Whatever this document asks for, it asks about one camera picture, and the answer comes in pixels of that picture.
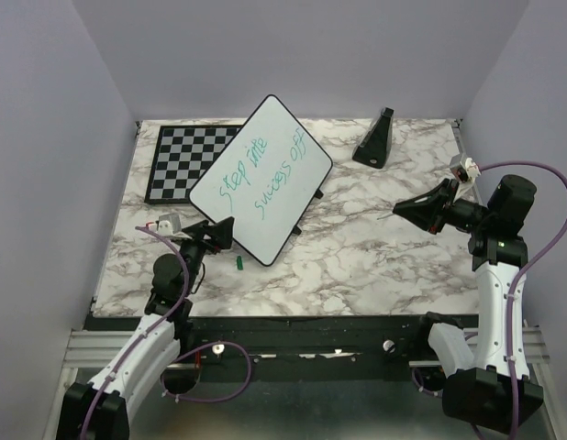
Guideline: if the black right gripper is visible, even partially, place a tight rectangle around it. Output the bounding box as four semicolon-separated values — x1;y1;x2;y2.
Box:
395;177;495;234

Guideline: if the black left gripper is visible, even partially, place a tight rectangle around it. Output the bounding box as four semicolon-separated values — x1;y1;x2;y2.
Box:
172;215;233;296

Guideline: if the green white marker pen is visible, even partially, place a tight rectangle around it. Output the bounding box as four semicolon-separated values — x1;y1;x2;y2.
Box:
377;212;394;221

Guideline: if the white whiteboard black frame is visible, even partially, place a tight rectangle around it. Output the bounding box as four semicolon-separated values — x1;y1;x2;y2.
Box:
190;94;333;267

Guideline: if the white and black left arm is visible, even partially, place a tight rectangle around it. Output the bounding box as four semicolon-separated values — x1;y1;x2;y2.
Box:
56;217;235;439

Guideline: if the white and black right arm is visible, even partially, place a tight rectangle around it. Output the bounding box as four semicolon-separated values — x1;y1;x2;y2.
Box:
393;174;543;435

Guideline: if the black triangular stand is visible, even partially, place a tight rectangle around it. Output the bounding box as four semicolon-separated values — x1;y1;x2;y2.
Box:
351;107;395;170

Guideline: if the black white checkerboard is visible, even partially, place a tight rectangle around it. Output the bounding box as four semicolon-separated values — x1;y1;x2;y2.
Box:
145;125;240;205

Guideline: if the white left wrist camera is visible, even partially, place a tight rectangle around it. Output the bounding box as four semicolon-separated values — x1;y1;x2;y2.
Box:
145;213;183;237

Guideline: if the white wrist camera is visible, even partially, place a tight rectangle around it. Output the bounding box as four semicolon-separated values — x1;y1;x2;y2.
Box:
450;153;481;199
145;213;183;237

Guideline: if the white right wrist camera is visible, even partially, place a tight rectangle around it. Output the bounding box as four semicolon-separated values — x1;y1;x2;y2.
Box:
450;153;481;199

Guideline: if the wire whiteboard easel stand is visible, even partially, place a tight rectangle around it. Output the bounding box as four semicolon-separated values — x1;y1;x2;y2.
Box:
292;188;324;236

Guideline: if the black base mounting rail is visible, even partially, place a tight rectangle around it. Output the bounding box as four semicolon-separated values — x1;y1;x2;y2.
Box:
154;313;471;381

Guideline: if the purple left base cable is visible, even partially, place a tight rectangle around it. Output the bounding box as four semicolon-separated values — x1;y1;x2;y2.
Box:
160;341;253;404

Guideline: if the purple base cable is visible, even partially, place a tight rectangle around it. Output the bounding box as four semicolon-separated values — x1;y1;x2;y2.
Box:
411;366;445;399
160;341;253;404

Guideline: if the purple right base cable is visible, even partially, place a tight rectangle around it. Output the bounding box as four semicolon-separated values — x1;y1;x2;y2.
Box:
411;366;445;399

